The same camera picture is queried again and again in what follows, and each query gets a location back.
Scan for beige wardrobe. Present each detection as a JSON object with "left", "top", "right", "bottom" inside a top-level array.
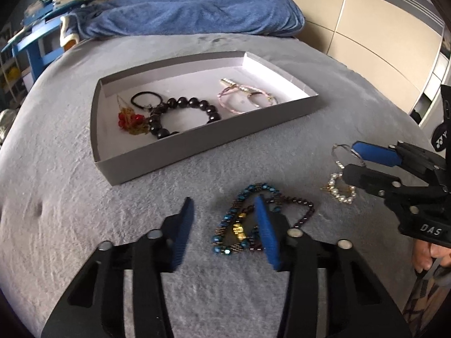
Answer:
[{"left": 284, "top": 0, "right": 451, "bottom": 127}]

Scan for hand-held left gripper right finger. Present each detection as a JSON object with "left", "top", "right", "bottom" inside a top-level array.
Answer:
[{"left": 254, "top": 194, "right": 413, "bottom": 338}]

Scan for grey cardboard tray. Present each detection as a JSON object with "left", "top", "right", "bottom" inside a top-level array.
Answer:
[{"left": 90, "top": 51, "right": 319, "bottom": 186}]

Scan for silver bangle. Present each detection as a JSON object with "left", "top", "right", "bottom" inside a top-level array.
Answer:
[{"left": 331, "top": 144, "right": 367, "bottom": 170}]

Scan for grey white bag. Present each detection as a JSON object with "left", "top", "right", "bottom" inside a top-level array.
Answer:
[{"left": 0, "top": 109, "right": 18, "bottom": 145}]

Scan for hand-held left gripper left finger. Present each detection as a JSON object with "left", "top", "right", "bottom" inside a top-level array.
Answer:
[{"left": 41, "top": 196, "right": 196, "bottom": 338}]

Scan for red and gold ornament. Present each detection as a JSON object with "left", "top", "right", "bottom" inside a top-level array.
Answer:
[{"left": 116, "top": 95, "right": 152, "bottom": 135}]

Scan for pearl bracelet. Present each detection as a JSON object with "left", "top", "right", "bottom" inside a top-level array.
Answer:
[{"left": 320, "top": 172, "right": 357, "bottom": 205}]

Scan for patterned trousers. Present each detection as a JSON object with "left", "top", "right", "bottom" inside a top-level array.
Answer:
[{"left": 402, "top": 264, "right": 451, "bottom": 338}]

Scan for person's right hand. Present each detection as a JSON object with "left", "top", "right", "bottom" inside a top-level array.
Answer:
[{"left": 412, "top": 239, "right": 451, "bottom": 276}]

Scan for blue desk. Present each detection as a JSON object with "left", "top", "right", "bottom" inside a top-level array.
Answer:
[{"left": 2, "top": 7, "right": 103, "bottom": 81}]

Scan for black bag with white logo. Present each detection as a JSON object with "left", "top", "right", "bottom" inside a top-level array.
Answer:
[{"left": 432, "top": 84, "right": 451, "bottom": 154}]

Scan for black hair tie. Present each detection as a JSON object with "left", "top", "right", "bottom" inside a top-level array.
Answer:
[{"left": 131, "top": 92, "right": 165, "bottom": 110}]

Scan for white rack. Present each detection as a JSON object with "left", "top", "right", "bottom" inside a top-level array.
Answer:
[{"left": 0, "top": 47, "right": 22, "bottom": 106}]

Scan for black bead bracelet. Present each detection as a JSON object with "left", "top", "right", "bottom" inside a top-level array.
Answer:
[{"left": 148, "top": 97, "right": 222, "bottom": 139}]

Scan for dark purple bead bracelet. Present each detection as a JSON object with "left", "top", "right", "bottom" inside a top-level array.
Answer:
[{"left": 247, "top": 197, "right": 315, "bottom": 252}]

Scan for fleece lined garment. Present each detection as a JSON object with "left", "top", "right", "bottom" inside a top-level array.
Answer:
[{"left": 60, "top": 14, "right": 80, "bottom": 46}]

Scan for pearl hair clip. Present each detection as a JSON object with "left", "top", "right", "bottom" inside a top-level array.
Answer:
[{"left": 220, "top": 78, "right": 249, "bottom": 90}]

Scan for blue pillow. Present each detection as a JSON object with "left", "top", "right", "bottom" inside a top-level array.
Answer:
[{"left": 68, "top": 0, "right": 305, "bottom": 39}]

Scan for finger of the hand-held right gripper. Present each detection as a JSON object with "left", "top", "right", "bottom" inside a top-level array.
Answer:
[
  {"left": 352, "top": 141, "right": 446, "bottom": 180},
  {"left": 342, "top": 164, "right": 448, "bottom": 201}
]

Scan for pink braided bracelet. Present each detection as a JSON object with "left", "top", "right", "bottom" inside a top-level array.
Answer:
[{"left": 218, "top": 87, "right": 256, "bottom": 115}]

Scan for blue bead bracelet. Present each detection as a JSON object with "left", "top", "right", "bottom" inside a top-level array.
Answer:
[{"left": 211, "top": 183, "right": 282, "bottom": 254}]

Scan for pink cord bracelet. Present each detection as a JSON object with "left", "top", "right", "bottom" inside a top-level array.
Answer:
[{"left": 247, "top": 85, "right": 279, "bottom": 108}]

